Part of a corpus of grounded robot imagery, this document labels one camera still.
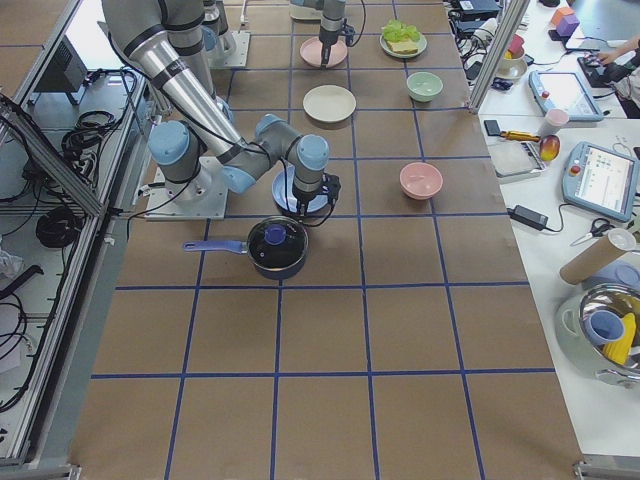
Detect blue cup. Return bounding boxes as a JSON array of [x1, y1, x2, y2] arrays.
[[585, 310, 624, 346]]

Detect green lettuce leaf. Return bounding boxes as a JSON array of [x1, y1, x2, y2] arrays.
[[382, 19, 420, 42]]

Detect red yellow mango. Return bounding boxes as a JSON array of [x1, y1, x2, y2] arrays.
[[539, 135, 560, 162]]

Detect blue plate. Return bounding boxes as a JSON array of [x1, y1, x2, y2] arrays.
[[272, 166, 328, 214]]

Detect aluminium frame post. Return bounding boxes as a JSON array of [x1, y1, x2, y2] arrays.
[[467, 0, 529, 114]]

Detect grey pot with handles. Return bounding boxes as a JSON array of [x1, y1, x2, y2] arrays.
[[554, 295, 607, 378]]

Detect near teach pendant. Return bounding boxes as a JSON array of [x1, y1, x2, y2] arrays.
[[561, 142, 639, 222]]

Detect bread slice on plate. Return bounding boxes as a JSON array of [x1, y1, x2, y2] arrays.
[[387, 40, 418, 55]]

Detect white bowl with fruit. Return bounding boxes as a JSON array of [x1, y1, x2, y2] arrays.
[[496, 34, 526, 79]]

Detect green bowl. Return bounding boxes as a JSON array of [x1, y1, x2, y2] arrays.
[[406, 72, 444, 103]]

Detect dark blue saucepan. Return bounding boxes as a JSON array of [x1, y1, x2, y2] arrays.
[[182, 230, 308, 280]]

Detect orange cube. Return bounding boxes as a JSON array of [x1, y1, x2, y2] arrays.
[[550, 7, 574, 26]]

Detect silver kitchen scale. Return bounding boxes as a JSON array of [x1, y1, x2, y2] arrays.
[[489, 141, 544, 183]]

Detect black power adapter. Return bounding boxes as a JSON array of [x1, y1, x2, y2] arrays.
[[507, 205, 548, 231]]

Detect black control box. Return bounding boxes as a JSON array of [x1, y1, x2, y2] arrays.
[[34, 36, 88, 105]]

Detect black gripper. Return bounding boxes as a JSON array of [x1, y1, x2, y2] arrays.
[[293, 173, 341, 214], [319, 19, 356, 68]]

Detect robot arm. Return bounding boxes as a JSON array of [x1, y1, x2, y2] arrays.
[[290, 0, 357, 68], [102, 1, 340, 217]]

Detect teach pendant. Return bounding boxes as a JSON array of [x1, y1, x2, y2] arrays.
[[528, 71, 604, 122], [561, 142, 639, 222]]

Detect steel mixing bowl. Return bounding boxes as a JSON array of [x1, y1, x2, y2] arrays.
[[579, 284, 639, 388]]

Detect purple cube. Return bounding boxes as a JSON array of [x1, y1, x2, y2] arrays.
[[556, 14, 580, 37]]

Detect yellow corn cob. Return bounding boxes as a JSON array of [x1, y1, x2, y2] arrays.
[[602, 313, 636, 365]]

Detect pink bowl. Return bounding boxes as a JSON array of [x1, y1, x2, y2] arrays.
[[399, 162, 444, 200]]

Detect blue lid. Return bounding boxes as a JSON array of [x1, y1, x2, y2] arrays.
[[581, 260, 639, 294]]

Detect orange handled tool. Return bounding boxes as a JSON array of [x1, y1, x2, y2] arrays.
[[499, 130, 541, 142]]

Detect pink plate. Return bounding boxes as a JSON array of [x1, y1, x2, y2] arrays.
[[299, 38, 348, 68]]

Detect cardboard tube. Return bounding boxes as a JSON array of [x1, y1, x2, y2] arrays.
[[559, 228, 637, 285]]

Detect black phone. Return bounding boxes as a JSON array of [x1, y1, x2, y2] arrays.
[[483, 119, 502, 137]]

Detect person's forearm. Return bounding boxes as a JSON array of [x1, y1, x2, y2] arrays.
[[597, 36, 639, 65]]

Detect green plate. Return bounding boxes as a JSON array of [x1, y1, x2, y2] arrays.
[[379, 34, 427, 59]]

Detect glass pot lid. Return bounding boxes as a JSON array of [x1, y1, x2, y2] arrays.
[[248, 216, 308, 271]]

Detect coiled black cables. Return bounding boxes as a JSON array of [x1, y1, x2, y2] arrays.
[[35, 204, 84, 250]]

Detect white paper cup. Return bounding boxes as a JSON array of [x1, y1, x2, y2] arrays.
[[538, 108, 570, 137]]

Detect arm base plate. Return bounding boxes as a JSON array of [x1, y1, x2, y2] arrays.
[[202, 27, 250, 69], [144, 156, 228, 221]]

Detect far teach pendant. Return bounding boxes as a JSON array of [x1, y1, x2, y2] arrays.
[[528, 71, 604, 122]]

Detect cream white plate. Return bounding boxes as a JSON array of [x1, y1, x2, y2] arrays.
[[303, 85, 356, 123]]

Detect scissors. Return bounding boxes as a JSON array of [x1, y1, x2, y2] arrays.
[[571, 217, 615, 246]]

